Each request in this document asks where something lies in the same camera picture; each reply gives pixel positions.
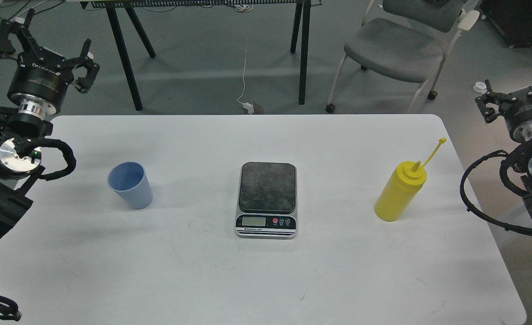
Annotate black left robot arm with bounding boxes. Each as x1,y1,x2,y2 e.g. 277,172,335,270
0,9,100,239

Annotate black cabinet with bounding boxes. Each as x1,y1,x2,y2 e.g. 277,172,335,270
479,0,532,49

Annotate blue plastic cup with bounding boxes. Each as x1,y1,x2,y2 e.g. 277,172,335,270
107,161,153,209

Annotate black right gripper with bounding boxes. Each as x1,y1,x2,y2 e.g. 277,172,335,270
475,86,532,144

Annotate white charger cable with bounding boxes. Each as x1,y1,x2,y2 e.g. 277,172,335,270
237,36,265,114

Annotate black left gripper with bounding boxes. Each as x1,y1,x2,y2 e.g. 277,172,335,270
0,8,100,115

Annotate yellow squeeze bottle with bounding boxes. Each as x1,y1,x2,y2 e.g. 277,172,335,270
374,137,447,222

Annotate white plastic spool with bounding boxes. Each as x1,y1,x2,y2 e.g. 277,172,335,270
472,81,487,94

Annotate digital kitchen scale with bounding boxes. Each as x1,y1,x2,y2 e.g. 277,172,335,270
234,161,298,239

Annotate grey office chair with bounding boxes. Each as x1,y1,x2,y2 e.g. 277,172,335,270
326,0,480,113

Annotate black-legged background table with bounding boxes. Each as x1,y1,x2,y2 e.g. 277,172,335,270
79,0,323,111

